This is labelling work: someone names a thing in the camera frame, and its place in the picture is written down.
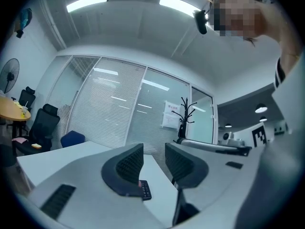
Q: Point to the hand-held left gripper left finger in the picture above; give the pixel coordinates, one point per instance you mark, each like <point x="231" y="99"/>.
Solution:
<point x="90" y="175"/>

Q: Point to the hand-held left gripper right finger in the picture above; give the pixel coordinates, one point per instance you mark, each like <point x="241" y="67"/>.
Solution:
<point x="221" y="180"/>

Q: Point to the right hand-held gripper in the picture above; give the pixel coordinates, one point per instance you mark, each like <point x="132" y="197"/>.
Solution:
<point x="258" y="137"/>

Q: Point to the black keyboard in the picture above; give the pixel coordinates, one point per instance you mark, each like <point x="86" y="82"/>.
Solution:
<point x="145" y="191"/>

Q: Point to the black pendant lamp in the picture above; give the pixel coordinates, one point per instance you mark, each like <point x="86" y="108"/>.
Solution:
<point x="263" y="119"/>
<point x="261" y="108"/>
<point x="228" y="125"/>

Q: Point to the black coat rack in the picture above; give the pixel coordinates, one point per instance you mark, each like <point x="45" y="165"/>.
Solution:
<point x="183" y="118"/>

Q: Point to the blue chair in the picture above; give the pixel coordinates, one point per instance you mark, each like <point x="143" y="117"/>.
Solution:
<point x="72" y="138"/>

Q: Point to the white paper notices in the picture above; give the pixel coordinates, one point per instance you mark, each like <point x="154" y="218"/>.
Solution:
<point x="170" y="116"/>

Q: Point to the yellow sticky note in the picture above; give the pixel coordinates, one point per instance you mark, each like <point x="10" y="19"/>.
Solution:
<point x="36" y="146"/>

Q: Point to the black mesh office chair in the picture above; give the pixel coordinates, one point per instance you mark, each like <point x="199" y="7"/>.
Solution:
<point x="44" y="125"/>
<point x="26" y="98"/>

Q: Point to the glass partition with blinds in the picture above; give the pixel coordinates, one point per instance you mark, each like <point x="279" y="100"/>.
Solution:
<point x="107" y="104"/>

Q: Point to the pink paper sheet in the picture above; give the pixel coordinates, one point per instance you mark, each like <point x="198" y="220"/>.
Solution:
<point x="19" y="140"/>

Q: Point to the round wooden table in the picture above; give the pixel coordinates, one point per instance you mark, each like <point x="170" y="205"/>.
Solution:
<point x="12" y="110"/>

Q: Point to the person's grey black knit top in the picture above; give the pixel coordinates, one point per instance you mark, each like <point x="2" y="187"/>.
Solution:
<point x="280" y="73"/>

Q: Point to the person's head and neck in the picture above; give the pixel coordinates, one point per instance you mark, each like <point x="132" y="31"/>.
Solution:
<point x="269" y="20"/>

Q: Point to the long ceiling light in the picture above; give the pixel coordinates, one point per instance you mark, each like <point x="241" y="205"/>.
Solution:
<point x="87" y="2"/>
<point x="176" y="5"/>

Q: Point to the black head-mounted camera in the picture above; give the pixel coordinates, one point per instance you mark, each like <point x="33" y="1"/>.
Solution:
<point x="200" y="21"/>

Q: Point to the black pedestal fan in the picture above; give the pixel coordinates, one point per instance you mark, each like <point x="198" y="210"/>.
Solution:
<point x="10" y="75"/>

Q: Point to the blue bag on wall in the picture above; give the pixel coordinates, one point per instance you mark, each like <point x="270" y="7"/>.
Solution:
<point x="25" y="20"/>

